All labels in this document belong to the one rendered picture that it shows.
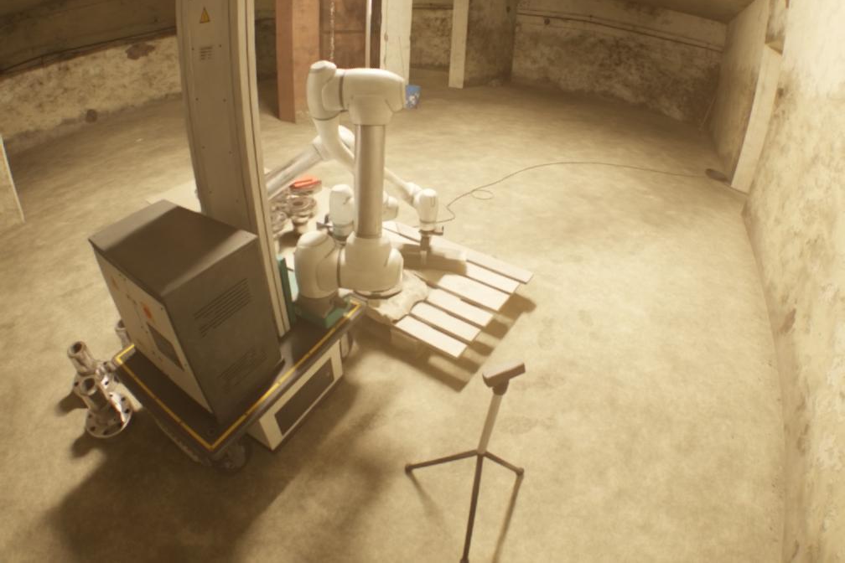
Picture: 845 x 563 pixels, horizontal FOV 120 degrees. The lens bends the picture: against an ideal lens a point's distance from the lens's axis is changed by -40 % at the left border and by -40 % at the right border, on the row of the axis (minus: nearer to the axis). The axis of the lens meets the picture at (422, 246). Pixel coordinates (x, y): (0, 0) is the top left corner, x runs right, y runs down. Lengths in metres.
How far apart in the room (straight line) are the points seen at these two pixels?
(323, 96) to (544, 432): 1.50
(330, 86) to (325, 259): 0.57
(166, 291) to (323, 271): 0.59
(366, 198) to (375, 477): 0.99
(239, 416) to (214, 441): 0.12
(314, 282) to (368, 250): 0.24
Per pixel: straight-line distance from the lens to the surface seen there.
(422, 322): 1.90
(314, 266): 1.39
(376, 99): 1.24
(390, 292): 1.97
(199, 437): 1.36
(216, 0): 1.26
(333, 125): 1.38
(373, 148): 1.28
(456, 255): 2.19
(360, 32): 6.88
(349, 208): 1.63
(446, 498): 1.51
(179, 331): 1.10
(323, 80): 1.28
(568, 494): 1.61
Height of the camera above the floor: 1.38
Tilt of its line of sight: 31 degrees down
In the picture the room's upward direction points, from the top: 3 degrees clockwise
